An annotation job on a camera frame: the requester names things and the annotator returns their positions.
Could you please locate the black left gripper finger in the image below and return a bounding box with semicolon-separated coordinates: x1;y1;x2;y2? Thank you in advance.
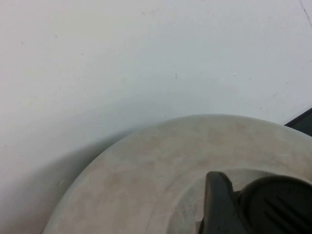
198;171;252;234

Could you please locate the stainless steel lid black knob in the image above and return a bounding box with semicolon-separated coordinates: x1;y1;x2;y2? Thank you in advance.
41;114;312;234

